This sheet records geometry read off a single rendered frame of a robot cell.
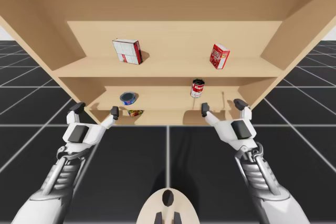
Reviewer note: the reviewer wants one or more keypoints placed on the pale wooden shelf unit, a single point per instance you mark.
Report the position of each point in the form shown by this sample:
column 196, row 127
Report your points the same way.
column 170, row 3

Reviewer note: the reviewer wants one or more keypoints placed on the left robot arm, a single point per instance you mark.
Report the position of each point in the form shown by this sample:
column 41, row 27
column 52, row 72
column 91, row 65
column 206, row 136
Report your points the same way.
column 50, row 182

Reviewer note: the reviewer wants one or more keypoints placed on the blue flat can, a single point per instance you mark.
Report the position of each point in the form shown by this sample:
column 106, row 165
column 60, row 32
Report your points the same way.
column 128, row 98

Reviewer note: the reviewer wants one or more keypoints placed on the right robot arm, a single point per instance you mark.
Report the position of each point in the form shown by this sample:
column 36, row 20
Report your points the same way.
column 267, row 182

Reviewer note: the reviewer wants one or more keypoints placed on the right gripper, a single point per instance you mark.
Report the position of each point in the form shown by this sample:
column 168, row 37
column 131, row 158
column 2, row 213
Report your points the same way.
column 228, row 132

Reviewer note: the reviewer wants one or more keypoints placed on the tan robot part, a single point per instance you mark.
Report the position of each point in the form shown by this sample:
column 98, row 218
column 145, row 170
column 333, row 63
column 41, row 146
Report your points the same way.
column 157, row 205

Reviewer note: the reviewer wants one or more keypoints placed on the red and white can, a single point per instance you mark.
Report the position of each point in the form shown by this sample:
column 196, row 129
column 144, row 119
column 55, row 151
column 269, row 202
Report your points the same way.
column 197, row 89

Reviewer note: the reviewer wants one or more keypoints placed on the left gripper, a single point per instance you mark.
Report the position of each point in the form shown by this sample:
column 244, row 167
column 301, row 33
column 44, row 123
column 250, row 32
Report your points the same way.
column 89, row 133

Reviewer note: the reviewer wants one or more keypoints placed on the green and blue rectangular can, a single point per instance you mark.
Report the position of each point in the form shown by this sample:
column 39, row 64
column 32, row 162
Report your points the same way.
column 135, row 113

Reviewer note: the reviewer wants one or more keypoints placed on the red and white carton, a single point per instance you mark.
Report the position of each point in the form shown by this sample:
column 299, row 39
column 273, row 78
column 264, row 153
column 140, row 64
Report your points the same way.
column 125, row 51

